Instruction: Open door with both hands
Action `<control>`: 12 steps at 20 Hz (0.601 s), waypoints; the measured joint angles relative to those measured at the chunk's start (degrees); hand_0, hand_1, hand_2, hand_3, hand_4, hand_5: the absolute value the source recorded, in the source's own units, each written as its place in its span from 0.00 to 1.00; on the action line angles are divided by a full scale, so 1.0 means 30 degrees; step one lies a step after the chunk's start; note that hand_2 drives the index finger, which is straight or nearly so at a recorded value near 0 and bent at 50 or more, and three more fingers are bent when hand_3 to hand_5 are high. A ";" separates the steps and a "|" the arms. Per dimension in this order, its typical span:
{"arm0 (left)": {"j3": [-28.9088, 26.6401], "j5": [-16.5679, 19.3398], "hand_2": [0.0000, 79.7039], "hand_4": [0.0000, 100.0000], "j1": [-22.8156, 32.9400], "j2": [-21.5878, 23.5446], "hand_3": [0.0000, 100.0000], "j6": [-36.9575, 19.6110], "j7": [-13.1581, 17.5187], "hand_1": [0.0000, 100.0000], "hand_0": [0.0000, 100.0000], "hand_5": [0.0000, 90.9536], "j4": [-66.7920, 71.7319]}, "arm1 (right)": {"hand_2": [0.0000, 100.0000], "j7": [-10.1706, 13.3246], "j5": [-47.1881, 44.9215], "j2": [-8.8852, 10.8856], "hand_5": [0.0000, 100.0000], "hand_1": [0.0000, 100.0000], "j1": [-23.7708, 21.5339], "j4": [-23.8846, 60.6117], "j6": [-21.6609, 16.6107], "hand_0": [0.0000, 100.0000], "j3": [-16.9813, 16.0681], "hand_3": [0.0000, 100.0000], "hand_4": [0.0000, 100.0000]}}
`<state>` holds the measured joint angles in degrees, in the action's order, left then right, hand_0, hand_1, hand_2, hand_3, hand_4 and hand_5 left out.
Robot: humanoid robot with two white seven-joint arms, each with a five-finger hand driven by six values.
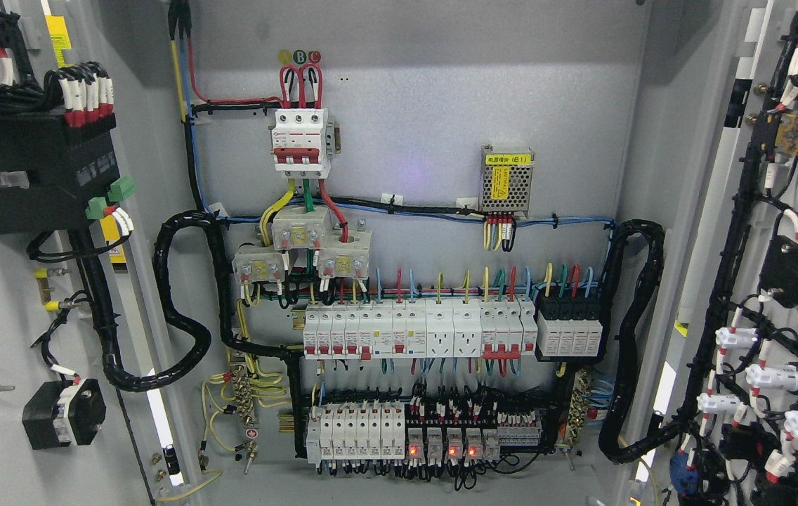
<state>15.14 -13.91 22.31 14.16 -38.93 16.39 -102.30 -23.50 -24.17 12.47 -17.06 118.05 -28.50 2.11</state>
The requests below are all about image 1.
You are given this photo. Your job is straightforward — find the grey cabinet door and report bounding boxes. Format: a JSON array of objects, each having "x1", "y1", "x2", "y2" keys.
[
  {"x1": 598, "y1": 1, "x2": 798, "y2": 505},
  {"x1": 0, "y1": 1, "x2": 190, "y2": 505}
]

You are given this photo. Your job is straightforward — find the grey current transformer cluster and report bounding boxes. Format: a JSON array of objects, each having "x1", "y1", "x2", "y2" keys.
[{"x1": 232, "y1": 205, "x2": 372, "y2": 290}]

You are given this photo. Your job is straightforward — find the white socket breaker row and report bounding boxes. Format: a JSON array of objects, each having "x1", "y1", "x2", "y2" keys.
[{"x1": 302, "y1": 298, "x2": 538, "y2": 360}]

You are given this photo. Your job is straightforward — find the metal mesh power supply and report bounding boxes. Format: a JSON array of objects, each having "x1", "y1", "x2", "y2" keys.
[{"x1": 479, "y1": 144, "x2": 535, "y2": 217}]

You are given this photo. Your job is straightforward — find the main three pole breaker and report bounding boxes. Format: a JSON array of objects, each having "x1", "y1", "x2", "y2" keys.
[{"x1": 271, "y1": 108, "x2": 334, "y2": 179}]

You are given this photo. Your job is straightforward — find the lower relay terminal row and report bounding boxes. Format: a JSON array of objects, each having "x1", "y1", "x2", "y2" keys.
[{"x1": 303, "y1": 382, "x2": 554, "y2": 476}]

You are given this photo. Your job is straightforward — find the black surge protector module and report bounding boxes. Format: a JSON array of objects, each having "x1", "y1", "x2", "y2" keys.
[{"x1": 536, "y1": 294, "x2": 605, "y2": 364}]

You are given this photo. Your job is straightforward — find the black digital power meter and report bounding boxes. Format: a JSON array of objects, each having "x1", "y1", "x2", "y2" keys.
[{"x1": 0, "y1": 111, "x2": 136, "y2": 235}]

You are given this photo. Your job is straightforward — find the black corrugated cable conduit left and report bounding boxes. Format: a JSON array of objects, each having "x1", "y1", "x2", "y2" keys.
[{"x1": 101, "y1": 211, "x2": 301, "y2": 393}]

